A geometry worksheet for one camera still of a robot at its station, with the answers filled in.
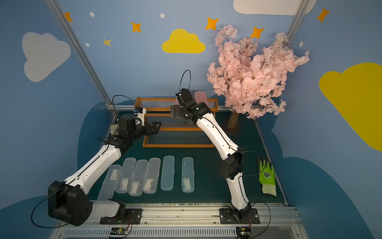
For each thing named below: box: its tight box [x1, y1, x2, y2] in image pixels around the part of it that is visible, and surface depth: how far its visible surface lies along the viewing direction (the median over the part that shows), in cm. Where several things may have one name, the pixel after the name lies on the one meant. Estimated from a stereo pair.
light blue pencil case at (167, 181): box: [160, 155, 176, 191], surface depth 90 cm
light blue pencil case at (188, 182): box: [181, 156, 195, 193], surface depth 90 cm
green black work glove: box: [257, 157, 278, 198], surface depth 89 cm
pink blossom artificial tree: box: [206, 24, 310, 129], surface depth 71 cm
